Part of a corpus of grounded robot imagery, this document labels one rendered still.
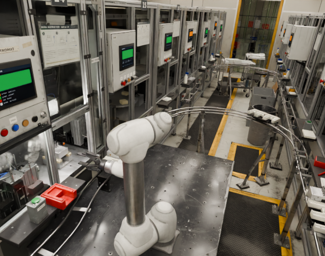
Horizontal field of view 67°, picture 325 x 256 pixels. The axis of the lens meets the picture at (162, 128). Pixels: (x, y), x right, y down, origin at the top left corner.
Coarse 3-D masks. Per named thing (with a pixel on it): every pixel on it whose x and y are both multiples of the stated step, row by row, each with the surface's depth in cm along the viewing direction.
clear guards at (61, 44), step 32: (32, 0) 116; (64, 32) 140; (96, 32) 167; (64, 64) 145; (96, 64) 174; (64, 96) 150; (96, 96) 182; (96, 128) 191; (0, 160) 117; (32, 160) 136; (0, 192) 120; (32, 192) 141; (0, 224) 124
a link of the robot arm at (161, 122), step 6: (156, 114) 115; (162, 114) 114; (168, 114) 117; (150, 120) 113; (156, 120) 113; (162, 120) 113; (168, 120) 114; (156, 126) 113; (162, 126) 113; (168, 126) 114; (156, 132) 113; (162, 132) 115; (156, 138) 114; (162, 138) 123
